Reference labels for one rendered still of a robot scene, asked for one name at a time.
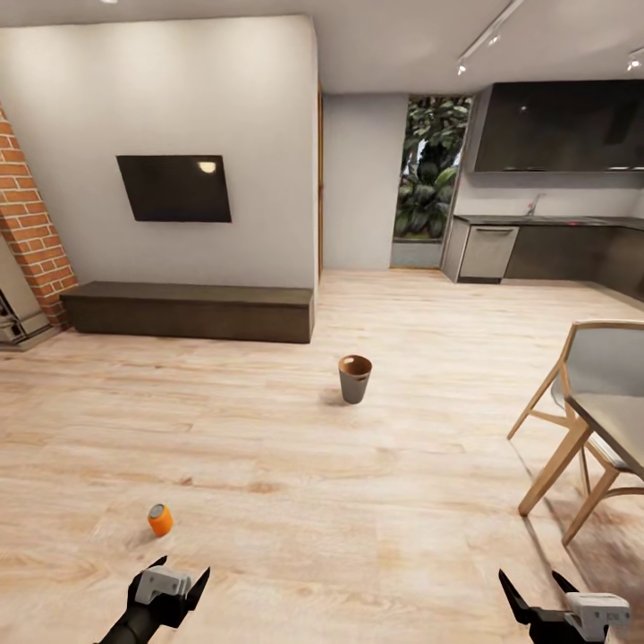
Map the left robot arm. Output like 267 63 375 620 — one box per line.
99 555 210 644

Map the trash can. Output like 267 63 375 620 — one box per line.
338 355 373 403

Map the can of soda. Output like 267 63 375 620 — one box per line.
148 504 174 536

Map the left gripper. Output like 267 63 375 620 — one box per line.
114 555 210 644

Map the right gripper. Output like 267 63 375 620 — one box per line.
498 570 604 644

